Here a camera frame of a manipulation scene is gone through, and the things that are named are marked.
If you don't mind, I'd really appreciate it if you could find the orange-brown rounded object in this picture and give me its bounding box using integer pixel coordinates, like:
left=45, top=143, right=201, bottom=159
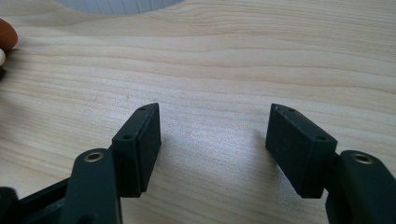
left=0, top=18, right=20, bottom=52

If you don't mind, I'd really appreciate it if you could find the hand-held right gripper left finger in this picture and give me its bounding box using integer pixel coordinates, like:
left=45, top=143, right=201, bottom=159
left=110, top=102, right=163, bottom=199

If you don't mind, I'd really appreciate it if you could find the white striped round object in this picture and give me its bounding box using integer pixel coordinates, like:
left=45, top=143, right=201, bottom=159
left=55, top=0, right=187, bottom=16

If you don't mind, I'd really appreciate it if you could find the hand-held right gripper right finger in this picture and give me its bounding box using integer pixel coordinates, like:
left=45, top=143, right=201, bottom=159
left=264, top=103, right=339, bottom=200

